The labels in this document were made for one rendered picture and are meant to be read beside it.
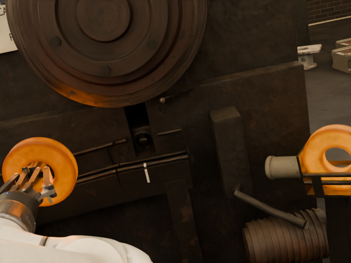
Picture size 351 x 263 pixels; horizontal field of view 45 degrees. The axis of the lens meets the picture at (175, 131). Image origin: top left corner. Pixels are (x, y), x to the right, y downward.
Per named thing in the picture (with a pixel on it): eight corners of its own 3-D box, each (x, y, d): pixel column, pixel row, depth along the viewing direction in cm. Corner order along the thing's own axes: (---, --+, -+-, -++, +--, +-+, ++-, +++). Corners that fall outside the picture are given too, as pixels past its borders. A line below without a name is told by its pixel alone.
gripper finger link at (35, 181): (18, 192, 77) (25, 190, 77) (34, 164, 87) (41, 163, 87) (25, 210, 78) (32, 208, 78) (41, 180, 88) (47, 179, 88)
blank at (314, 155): (334, 194, 103) (331, 201, 101) (292, 145, 104) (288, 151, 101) (392, 164, 94) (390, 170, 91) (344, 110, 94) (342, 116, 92)
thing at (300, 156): (313, 182, 108) (305, 143, 105) (315, 182, 107) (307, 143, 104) (305, 197, 102) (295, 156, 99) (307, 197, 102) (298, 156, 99)
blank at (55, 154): (-7, 147, 91) (-12, 154, 88) (63, 127, 90) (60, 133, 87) (23, 207, 96) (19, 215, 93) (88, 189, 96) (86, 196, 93)
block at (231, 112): (220, 184, 127) (206, 109, 120) (246, 179, 127) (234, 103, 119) (225, 201, 117) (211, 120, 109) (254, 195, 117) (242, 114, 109)
